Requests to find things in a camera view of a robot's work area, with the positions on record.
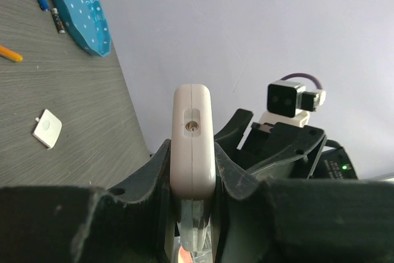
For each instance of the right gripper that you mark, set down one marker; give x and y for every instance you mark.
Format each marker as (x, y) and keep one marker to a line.
(280, 151)

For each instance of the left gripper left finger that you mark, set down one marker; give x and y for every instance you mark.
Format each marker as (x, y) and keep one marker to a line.
(130, 222)

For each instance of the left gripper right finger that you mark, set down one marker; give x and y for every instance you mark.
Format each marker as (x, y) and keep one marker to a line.
(298, 220)

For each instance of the white remote control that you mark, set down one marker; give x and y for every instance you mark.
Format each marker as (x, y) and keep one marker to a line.
(192, 167)

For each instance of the white battery cover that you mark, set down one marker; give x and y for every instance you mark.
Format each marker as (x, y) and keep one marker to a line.
(48, 129)

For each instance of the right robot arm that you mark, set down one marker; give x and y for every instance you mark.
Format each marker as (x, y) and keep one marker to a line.
(334, 162)

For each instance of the blue dotted plate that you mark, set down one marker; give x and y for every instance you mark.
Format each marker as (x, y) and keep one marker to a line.
(86, 23)

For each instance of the black battery near plate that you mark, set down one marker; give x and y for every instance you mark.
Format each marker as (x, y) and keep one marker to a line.
(57, 21)

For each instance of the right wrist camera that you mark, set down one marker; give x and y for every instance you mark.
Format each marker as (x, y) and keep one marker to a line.
(290, 103)

